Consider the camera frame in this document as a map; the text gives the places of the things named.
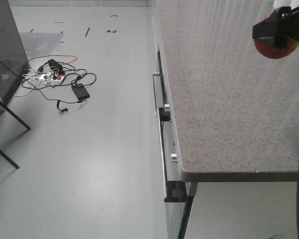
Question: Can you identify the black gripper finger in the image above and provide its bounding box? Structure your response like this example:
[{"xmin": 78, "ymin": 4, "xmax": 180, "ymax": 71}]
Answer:
[{"xmin": 252, "ymin": 6, "xmax": 299, "ymax": 48}]

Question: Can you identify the red apple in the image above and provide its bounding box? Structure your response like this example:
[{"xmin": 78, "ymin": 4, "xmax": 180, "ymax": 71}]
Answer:
[{"xmin": 253, "ymin": 13, "xmax": 299, "ymax": 59}]

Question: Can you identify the grey speckled countertop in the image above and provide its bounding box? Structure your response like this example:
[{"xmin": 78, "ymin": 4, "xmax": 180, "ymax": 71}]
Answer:
[{"xmin": 156, "ymin": 0, "xmax": 299, "ymax": 182}]

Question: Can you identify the silver oven knob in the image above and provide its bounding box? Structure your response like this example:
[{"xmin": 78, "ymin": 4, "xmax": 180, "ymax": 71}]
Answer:
[
  {"xmin": 170, "ymin": 153, "xmax": 177, "ymax": 162},
  {"xmin": 163, "ymin": 104, "xmax": 170, "ymax": 112}
]

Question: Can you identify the black warming drawer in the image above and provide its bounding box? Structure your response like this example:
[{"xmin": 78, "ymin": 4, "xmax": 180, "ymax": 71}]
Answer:
[{"xmin": 152, "ymin": 46, "xmax": 167, "ymax": 116}]

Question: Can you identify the black built-in oven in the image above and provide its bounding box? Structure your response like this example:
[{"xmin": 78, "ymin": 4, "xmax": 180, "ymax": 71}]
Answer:
[{"xmin": 157, "ymin": 108, "xmax": 193, "ymax": 239}]

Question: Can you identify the black power adapter brick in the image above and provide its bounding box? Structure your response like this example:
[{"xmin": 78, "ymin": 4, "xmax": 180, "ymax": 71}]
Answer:
[{"xmin": 71, "ymin": 84, "xmax": 90, "ymax": 100}]

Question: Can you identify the white power strip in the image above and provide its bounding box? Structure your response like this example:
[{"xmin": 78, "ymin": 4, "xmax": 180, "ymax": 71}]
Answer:
[{"xmin": 39, "ymin": 73, "xmax": 64, "ymax": 85}]

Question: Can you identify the orange cable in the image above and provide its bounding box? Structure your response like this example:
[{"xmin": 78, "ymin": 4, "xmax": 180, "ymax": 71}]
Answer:
[{"xmin": 28, "ymin": 54, "xmax": 78, "ymax": 66}]

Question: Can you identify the white cable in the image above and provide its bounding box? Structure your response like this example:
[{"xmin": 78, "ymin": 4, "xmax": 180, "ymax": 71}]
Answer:
[{"xmin": 13, "ymin": 73, "xmax": 44, "ymax": 97}]

